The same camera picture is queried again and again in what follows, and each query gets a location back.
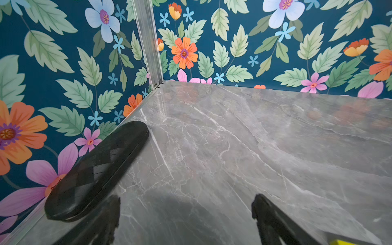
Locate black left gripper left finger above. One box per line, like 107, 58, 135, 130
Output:
54, 195, 120, 245

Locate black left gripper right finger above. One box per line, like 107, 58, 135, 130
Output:
251, 194, 380, 245

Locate black oval case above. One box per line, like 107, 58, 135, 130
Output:
45, 121, 150, 222

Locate aluminium frame post back left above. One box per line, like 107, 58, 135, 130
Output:
132, 0, 164, 90

